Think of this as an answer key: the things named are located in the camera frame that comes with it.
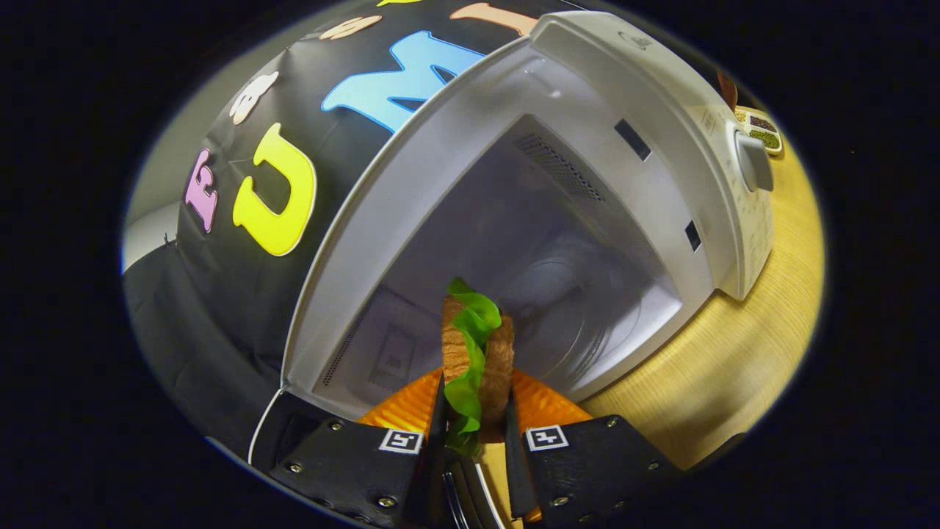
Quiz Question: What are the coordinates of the white power cable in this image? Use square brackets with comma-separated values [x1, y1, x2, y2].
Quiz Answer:
[247, 386, 286, 466]

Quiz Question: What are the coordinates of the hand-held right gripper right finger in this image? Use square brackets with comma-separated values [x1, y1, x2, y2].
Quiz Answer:
[503, 367, 682, 527]

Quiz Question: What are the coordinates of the lettuce sandwich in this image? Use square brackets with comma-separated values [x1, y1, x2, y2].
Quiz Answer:
[441, 277, 517, 458]

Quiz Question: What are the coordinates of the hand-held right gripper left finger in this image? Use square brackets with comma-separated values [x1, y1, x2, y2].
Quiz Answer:
[268, 367, 449, 529]

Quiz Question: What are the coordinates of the white divided dish with beans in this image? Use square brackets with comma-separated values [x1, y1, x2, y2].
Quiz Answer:
[743, 109, 784, 156]

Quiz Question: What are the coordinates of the white microwave oven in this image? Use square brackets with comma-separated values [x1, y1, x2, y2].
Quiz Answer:
[281, 11, 776, 424]

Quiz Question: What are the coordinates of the brown wooden spoon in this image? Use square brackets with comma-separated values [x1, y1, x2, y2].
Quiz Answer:
[716, 70, 740, 112]

